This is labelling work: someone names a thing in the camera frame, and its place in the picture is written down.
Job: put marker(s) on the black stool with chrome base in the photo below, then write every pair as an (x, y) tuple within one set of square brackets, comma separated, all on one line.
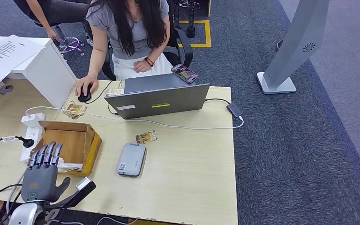
[(71, 41)]

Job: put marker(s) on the person's left forearm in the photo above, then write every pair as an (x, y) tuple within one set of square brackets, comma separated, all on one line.
[(159, 40)]

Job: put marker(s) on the small black round object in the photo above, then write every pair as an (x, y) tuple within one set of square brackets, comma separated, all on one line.
[(277, 45)]

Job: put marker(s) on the brown cardboard box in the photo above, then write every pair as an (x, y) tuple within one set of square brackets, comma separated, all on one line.
[(68, 143)]

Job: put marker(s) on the black computer mouse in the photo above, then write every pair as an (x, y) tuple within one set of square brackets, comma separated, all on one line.
[(84, 98)]

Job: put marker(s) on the white power strip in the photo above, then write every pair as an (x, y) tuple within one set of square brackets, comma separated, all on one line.
[(34, 133)]

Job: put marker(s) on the smartphone with lit screen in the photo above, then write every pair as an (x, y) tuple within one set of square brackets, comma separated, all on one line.
[(184, 74)]

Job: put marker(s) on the white card stack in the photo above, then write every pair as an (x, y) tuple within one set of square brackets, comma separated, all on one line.
[(69, 166)]

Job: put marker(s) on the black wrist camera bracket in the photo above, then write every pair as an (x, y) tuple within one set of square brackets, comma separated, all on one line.
[(80, 194)]

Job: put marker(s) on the black office chair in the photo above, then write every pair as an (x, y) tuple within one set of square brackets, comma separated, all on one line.
[(172, 31)]

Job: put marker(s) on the printed paper sheet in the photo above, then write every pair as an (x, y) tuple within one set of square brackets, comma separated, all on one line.
[(6, 52)]

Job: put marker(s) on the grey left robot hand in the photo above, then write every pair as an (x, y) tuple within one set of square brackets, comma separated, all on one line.
[(40, 183)]

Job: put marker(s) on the grey laptop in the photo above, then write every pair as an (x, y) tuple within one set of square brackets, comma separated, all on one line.
[(158, 102)]

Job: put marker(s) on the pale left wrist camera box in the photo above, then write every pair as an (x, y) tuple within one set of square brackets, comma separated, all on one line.
[(83, 183)]

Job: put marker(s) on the wooden board edge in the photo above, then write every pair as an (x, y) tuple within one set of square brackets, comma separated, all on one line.
[(209, 7)]

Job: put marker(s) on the grey card reader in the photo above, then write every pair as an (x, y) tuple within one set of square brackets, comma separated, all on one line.
[(131, 160)]

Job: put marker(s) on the black adapter hub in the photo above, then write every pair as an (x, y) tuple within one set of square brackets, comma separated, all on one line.
[(234, 110)]

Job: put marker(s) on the black stand legs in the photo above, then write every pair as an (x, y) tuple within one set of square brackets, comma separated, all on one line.
[(191, 31)]

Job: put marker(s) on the person's right hand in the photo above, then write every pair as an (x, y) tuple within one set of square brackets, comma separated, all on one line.
[(86, 82)]

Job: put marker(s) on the hotel key card pile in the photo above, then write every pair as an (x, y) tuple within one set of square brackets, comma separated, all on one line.
[(74, 109)]

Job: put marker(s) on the white cabinet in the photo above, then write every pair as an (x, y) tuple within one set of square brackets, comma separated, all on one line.
[(51, 74)]

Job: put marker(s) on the silver floor-standing tower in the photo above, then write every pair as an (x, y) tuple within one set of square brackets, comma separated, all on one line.
[(298, 40)]

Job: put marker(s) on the white charger block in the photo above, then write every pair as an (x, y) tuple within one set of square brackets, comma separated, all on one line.
[(32, 119)]

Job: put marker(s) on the person's left hand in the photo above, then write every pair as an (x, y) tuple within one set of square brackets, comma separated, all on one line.
[(142, 66)]

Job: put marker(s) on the person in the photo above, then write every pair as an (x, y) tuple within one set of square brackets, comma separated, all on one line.
[(136, 37), (59, 12)]

